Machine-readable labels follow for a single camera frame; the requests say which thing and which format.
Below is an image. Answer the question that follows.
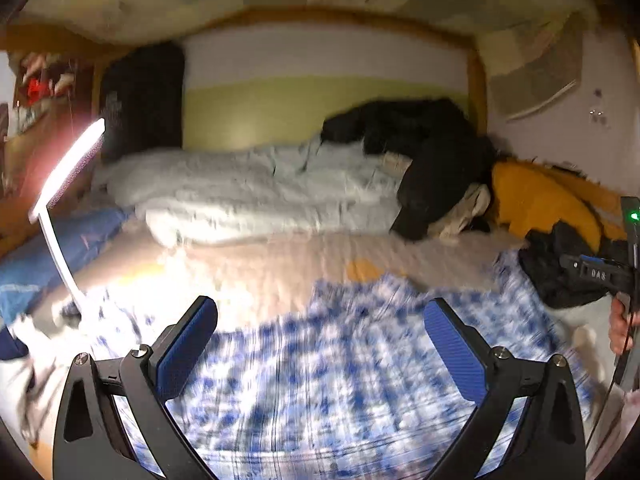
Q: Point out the cluttered wooden shelf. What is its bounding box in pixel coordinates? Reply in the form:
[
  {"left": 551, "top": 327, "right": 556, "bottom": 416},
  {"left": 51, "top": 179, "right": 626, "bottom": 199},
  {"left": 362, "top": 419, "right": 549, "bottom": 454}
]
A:
[{"left": 0, "top": 47, "right": 101, "bottom": 241}]

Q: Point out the black upright cushion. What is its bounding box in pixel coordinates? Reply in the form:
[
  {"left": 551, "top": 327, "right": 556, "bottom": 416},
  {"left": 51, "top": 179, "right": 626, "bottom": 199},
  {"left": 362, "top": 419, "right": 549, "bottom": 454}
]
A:
[{"left": 97, "top": 42, "right": 186, "bottom": 163}]

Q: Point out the light grey duvet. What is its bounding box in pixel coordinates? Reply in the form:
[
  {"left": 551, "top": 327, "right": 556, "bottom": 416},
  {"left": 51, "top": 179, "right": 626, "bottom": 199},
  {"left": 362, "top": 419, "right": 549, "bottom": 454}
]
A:
[{"left": 92, "top": 135, "right": 416, "bottom": 247}]

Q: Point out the blue plaid shirt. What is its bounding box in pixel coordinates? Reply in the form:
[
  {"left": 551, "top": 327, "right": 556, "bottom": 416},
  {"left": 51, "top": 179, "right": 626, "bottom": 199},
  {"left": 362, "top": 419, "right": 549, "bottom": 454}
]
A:
[{"left": 65, "top": 250, "right": 601, "bottom": 466}]

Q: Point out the wooden bed frame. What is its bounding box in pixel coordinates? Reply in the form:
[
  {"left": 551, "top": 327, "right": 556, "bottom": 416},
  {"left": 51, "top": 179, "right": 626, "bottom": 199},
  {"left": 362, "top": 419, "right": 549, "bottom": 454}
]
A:
[{"left": 92, "top": 5, "right": 640, "bottom": 241}]

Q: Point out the checkered hanging cloth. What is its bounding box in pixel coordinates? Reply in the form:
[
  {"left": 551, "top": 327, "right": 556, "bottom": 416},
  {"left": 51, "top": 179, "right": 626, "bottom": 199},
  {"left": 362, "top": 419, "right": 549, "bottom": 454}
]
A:
[{"left": 480, "top": 10, "right": 586, "bottom": 121}]

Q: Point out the black crumpled garment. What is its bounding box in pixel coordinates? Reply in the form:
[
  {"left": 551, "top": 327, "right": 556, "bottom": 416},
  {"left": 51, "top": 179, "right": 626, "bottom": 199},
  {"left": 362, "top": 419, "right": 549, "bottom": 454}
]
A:
[{"left": 517, "top": 220, "right": 621, "bottom": 310}]

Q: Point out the cream garment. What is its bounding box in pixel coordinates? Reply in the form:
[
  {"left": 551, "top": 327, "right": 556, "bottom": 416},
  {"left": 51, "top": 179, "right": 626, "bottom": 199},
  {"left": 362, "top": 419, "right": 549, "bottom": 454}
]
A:
[{"left": 380, "top": 150, "right": 493, "bottom": 238}]

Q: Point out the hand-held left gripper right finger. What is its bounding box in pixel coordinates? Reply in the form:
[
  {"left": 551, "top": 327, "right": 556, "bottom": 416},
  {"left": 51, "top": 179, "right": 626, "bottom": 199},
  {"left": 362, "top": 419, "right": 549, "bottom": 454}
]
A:
[{"left": 422, "top": 297, "right": 587, "bottom": 480}]

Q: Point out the person's right hand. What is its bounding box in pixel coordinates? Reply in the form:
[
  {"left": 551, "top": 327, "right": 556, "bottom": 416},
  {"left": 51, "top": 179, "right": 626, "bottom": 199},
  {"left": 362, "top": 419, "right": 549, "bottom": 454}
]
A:
[{"left": 607, "top": 295, "right": 640, "bottom": 357}]

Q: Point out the black jacket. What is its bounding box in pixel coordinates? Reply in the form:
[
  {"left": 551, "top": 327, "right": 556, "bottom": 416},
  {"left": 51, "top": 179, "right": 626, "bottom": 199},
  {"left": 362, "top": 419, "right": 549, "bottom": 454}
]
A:
[{"left": 320, "top": 97, "right": 496, "bottom": 241}]

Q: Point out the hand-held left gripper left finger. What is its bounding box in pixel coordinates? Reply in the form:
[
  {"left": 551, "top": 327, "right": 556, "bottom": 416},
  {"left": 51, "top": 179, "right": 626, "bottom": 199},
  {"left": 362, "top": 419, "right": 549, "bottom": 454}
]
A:
[{"left": 52, "top": 295, "right": 219, "bottom": 480}]

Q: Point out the white desk lamp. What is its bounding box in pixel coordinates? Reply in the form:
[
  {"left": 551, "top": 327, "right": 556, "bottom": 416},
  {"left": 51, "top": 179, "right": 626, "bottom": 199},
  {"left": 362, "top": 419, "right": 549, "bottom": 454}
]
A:
[{"left": 27, "top": 117, "right": 107, "bottom": 331}]

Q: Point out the white sock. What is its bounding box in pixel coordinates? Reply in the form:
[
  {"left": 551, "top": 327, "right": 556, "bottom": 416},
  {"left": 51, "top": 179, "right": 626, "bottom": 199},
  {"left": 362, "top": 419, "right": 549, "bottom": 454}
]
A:
[{"left": 547, "top": 305, "right": 616, "bottom": 361}]

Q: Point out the white and navy garment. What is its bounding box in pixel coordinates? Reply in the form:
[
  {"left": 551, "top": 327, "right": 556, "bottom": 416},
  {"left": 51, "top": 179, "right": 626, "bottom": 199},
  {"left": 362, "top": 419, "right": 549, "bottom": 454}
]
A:
[{"left": 0, "top": 310, "right": 66, "bottom": 448}]

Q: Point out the blue pillow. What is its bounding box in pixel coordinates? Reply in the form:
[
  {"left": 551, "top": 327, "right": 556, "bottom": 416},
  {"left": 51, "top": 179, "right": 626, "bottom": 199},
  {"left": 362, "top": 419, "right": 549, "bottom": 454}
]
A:
[{"left": 0, "top": 207, "right": 131, "bottom": 326}]

